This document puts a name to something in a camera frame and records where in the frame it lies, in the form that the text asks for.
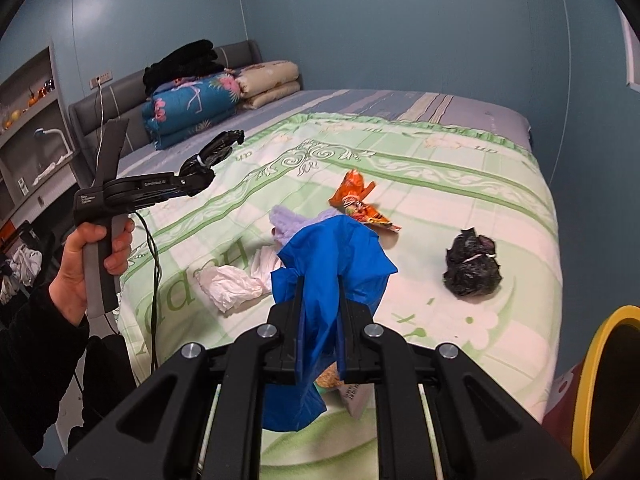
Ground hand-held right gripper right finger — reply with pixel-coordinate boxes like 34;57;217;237
338;275;585;480

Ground white desk lamp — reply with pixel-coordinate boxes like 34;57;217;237
31;127;74;186

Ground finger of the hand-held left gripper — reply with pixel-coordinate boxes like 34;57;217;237
170;169;217;199

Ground white charging cable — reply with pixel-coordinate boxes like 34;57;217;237
94;80;107;173

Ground beige floral pillows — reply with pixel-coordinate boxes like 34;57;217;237
235;60;303;109

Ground yellow snack packet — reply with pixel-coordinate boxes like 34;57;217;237
314;362;347;391

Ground person's left forearm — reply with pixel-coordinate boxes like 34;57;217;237
0;287;137;471

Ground black folded clothing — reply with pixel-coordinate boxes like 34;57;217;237
142;39;226;95

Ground orange snack wrapper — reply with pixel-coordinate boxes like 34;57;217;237
328;169;402;233

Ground small paper box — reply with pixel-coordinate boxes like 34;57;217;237
340;382;375;418

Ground white cloth pile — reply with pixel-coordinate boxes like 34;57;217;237
9;247;44;283

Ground wall shelf unit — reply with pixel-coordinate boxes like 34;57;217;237
0;40;76;233

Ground black plastic bag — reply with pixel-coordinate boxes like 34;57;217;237
442;227;502;297

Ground yellow-rimmed bin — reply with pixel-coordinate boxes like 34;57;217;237
571;305;640;466

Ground red printed bag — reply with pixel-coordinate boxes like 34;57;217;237
542;364;587;438

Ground white tissue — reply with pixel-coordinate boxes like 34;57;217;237
195;246;281;315

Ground window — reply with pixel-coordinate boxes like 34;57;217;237
617;7;640;92

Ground green printed blanket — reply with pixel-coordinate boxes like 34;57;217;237
117;110;558;471

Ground blue plastic bag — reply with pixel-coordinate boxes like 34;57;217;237
262;216;399;432

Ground blue floral bolster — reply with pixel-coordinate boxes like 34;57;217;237
141;72;242;151

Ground black cable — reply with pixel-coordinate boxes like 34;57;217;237
131;210;162;368

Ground person's left hand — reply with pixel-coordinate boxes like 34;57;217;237
49;221;136;333

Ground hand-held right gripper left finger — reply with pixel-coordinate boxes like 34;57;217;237
54;276;307;480

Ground grey padded headboard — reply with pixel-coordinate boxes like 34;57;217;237
67;40;262;153

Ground bed with striped sheet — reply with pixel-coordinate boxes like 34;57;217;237
67;87;533;161

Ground purple paper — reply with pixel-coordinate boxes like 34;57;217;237
268;206;341;248

